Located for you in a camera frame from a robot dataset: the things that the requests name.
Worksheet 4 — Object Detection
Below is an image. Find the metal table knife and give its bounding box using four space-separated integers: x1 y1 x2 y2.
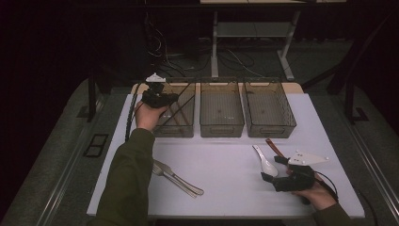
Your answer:
153 159 205 196

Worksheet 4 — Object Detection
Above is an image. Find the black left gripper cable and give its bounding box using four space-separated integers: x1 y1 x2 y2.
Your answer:
124 82 149 142

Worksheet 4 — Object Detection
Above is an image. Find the person's left hand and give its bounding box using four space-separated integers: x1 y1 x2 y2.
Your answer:
135 101 168 132

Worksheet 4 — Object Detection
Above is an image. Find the black floor socket frame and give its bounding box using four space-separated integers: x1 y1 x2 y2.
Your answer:
83 134 110 158

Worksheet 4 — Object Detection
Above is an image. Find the white metal desk frame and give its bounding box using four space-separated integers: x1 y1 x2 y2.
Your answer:
199 0 347 82

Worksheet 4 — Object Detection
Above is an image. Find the white ceramic spoon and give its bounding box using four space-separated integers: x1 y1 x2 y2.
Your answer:
252 144 279 178

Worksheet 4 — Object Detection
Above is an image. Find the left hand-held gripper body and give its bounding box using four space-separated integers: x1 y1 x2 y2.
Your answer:
140 73 168 109

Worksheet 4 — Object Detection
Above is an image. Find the person's right hand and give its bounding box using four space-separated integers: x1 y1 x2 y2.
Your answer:
291 172 339 211

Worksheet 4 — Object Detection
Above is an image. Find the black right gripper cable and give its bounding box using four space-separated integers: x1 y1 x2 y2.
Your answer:
313 170 340 202

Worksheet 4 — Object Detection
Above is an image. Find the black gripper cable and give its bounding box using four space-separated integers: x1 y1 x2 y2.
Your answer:
313 170 340 202
124 82 149 142

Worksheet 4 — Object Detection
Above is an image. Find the metal floor rail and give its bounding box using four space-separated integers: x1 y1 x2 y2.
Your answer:
352 136 399 215
36 123 95 226

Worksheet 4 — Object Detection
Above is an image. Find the black metal stand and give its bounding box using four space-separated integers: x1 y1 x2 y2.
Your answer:
301 12 399 125

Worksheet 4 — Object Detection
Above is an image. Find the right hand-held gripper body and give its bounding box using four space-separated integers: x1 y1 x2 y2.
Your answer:
273 150 330 192

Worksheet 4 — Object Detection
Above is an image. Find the tangle of floor cables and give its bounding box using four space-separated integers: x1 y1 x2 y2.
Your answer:
144 12 264 79

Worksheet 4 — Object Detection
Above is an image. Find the translucent grey plastic bin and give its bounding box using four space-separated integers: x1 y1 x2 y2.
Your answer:
199 82 246 138
149 82 197 138
242 82 297 139

